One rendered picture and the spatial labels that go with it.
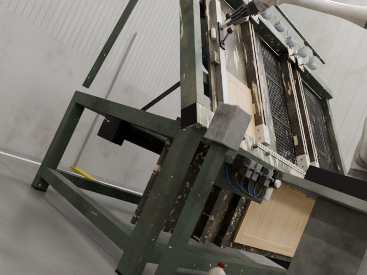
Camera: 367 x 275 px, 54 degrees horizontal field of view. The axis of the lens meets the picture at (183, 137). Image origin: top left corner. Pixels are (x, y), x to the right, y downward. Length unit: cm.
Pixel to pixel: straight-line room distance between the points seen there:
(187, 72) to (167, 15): 332
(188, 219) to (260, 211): 121
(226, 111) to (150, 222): 63
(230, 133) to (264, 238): 148
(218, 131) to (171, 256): 58
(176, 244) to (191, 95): 72
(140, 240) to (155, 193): 23
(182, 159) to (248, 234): 116
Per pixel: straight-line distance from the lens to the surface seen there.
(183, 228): 160
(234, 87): 223
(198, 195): 159
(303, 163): 272
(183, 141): 171
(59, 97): 436
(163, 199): 172
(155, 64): 509
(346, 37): 644
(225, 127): 157
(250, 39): 266
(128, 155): 511
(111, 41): 283
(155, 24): 505
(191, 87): 183
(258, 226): 278
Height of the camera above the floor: 60
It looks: 4 degrees up
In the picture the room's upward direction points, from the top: 24 degrees clockwise
